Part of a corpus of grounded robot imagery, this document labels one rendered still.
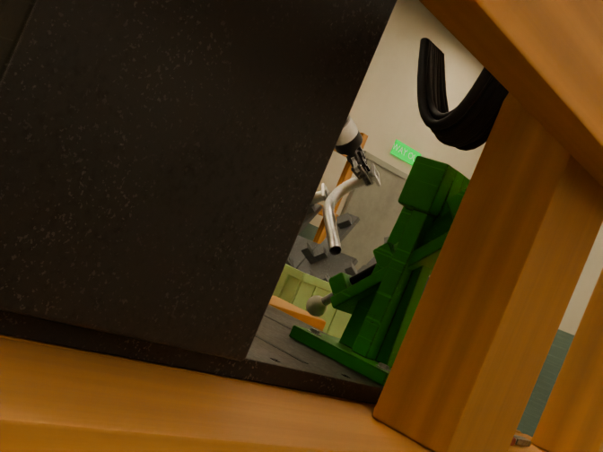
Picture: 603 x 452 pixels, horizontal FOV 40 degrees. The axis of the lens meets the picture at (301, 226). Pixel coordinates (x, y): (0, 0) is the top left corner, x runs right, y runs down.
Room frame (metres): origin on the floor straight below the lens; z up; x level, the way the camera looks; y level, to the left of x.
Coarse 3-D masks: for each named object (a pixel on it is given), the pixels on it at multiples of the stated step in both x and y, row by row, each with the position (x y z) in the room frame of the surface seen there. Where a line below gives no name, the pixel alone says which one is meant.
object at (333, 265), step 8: (344, 216) 2.18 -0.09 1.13; (352, 216) 2.20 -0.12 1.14; (344, 224) 2.18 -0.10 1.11; (352, 224) 2.18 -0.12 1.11; (344, 232) 2.17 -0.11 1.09; (328, 248) 2.16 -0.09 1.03; (328, 256) 2.14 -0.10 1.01; (336, 256) 2.12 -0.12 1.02; (344, 256) 2.11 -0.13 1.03; (304, 264) 2.16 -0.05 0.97; (312, 264) 2.15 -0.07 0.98; (320, 264) 2.13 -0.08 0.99; (328, 264) 2.12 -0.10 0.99; (336, 264) 2.10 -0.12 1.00; (320, 272) 2.11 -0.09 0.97; (328, 272) 2.10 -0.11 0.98; (336, 272) 2.08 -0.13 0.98; (344, 272) 2.07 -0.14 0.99
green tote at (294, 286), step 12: (288, 276) 1.76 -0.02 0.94; (300, 276) 1.73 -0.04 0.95; (312, 276) 1.74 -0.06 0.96; (276, 288) 1.78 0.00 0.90; (288, 288) 1.75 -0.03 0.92; (300, 288) 1.73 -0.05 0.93; (312, 288) 1.75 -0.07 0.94; (324, 288) 1.76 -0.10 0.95; (288, 300) 1.74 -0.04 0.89; (300, 300) 1.74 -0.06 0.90; (336, 312) 1.80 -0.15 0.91; (336, 324) 1.81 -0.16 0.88; (336, 336) 1.82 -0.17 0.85
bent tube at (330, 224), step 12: (372, 168) 2.14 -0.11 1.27; (348, 180) 2.16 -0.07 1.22; (360, 180) 2.15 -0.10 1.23; (372, 180) 2.14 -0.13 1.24; (336, 192) 2.16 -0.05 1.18; (348, 192) 2.17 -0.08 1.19; (324, 204) 2.14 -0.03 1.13; (324, 216) 2.11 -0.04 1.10; (336, 228) 2.07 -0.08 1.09; (336, 240) 2.02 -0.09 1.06; (336, 252) 2.03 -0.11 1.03
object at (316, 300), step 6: (330, 294) 1.07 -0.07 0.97; (312, 300) 1.08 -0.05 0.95; (318, 300) 1.08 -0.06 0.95; (324, 300) 1.07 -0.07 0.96; (330, 300) 1.07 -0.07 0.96; (306, 306) 1.08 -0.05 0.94; (312, 306) 1.07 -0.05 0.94; (318, 306) 1.07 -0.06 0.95; (324, 306) 1.08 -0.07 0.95; (312, 312) 1.08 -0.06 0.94; (318, 312) 1.08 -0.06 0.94; (324, 312) 1.08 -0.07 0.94
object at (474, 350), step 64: (512, 128) 0.80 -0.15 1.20; (512, 192) 0.79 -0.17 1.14; (576, 192) 0.79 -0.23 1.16; (448, 256) 0.81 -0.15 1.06; (512, 256) 0.77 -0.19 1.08; (576, 256) 0.84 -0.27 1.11; (448, 320) 0.79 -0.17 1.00; (512, 320) 0.78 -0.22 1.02; (448, 384) 0.78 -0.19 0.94; (512, 384) 0.82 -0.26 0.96; (576, 384) 1.13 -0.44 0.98; (448, 448) 0.76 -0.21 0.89; (576, 448) 1.11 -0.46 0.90
